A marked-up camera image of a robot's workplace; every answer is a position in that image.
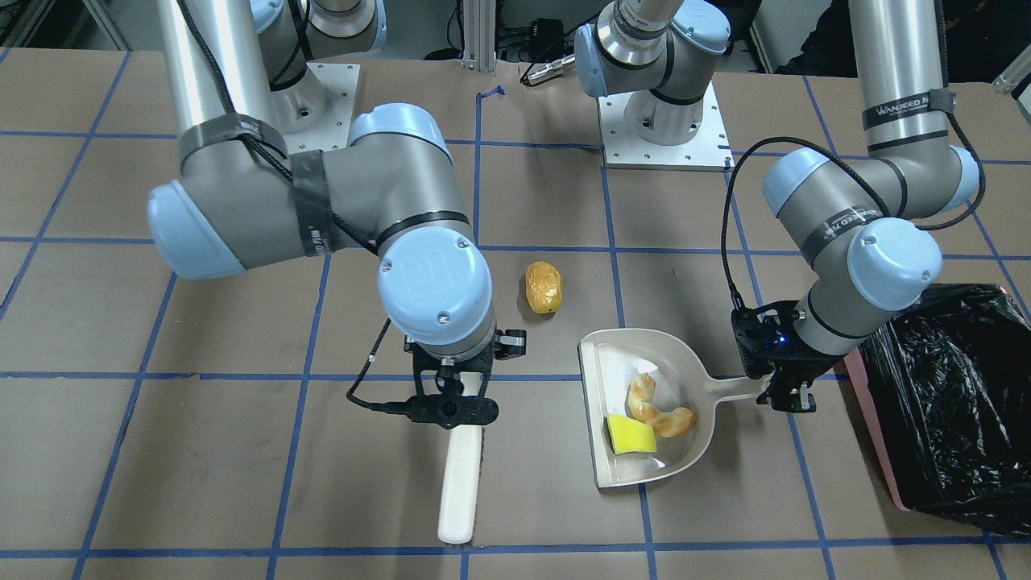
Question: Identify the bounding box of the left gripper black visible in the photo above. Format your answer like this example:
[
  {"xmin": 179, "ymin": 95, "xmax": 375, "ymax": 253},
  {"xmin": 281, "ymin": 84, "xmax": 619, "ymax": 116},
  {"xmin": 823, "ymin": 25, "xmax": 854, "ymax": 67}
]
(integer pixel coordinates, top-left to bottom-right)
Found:
[{"xmin": 731, "ymin": 300, "xmax": 841, "ymax": 412}]

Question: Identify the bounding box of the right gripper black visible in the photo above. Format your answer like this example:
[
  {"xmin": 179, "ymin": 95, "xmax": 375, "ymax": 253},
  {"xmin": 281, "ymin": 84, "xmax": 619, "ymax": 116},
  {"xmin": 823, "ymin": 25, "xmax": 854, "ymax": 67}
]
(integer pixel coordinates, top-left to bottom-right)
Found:
[{"xmin": 403, "ymin": 329, "xmax": 528, "ymax": 429}]

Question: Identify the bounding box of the beige hand brush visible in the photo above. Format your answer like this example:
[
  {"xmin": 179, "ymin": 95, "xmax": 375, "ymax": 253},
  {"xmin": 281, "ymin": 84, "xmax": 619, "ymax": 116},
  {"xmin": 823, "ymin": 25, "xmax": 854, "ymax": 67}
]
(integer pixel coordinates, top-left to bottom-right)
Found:
[{"xmin": 437, "ymin": 425, "xmax": 485, "ymax": 545}]

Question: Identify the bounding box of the toy croissant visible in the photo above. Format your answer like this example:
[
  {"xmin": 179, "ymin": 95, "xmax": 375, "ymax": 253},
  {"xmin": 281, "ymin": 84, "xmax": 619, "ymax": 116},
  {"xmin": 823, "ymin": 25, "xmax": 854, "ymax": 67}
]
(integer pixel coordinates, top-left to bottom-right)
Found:
[{"xmin": 626, "ymin": 372, "xmax": 698, "ymax": 438}]

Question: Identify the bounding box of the beige plastic dustpan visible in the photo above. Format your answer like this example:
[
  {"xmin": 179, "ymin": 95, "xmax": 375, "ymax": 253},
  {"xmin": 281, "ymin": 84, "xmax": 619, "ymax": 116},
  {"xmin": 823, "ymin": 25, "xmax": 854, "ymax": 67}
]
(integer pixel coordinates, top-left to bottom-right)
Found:
[{"xmin": 578, "ymin": 328, "xmax": 769, "ymax": 489}]

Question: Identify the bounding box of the yellow sponge wedge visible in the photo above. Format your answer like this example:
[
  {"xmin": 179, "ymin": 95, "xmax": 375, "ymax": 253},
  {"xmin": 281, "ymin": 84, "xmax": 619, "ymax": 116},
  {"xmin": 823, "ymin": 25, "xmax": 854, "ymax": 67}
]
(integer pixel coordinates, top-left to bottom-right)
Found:
[{"xmin": 605, "ymin": 414, "xmax": 658, "ymax": 455}]

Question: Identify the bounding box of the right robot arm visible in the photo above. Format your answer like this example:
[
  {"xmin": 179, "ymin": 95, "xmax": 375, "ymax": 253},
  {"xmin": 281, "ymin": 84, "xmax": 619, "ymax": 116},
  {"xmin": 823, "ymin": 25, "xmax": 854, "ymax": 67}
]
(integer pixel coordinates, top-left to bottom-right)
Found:
[{"xmin": 147, "ymin": 1, "xmax": 526, "ymax": 429}]

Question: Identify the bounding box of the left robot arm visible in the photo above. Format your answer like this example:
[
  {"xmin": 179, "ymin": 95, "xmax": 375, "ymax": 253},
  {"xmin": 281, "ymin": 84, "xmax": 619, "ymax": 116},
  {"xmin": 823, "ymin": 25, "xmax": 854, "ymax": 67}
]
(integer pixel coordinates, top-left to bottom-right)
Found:
[{"xmin": 574, "ymin": 1, "xmax": 984, "ymax": 412}]

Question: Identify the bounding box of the pink bin with black bag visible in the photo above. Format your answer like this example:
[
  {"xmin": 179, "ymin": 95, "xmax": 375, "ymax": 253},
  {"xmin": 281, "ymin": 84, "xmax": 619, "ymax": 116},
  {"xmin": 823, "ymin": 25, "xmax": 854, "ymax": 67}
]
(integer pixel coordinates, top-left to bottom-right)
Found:
[{"xmin": 846, "ymin": 285, "xmax": 1030, "ymax": 537}]

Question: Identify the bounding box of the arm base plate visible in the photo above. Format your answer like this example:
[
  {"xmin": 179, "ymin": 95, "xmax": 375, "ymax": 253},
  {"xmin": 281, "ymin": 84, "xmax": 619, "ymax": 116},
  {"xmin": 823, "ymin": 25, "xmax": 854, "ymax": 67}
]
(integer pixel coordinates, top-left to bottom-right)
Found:
[
  {"xmin": 269, "ymin": 63, "xmax": 360, "ymax": 155},
  {"xmin": 597, "ymin": 84, "xmax": 734, "ymax": 172}
]

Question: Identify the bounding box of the aluminium frame post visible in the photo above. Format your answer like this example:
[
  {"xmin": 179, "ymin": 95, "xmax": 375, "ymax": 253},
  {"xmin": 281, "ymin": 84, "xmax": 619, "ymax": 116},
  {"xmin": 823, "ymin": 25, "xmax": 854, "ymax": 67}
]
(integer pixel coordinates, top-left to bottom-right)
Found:
[{"xmin": 460, "ymin": 0, "xmax": 498, "ymax": 76}]

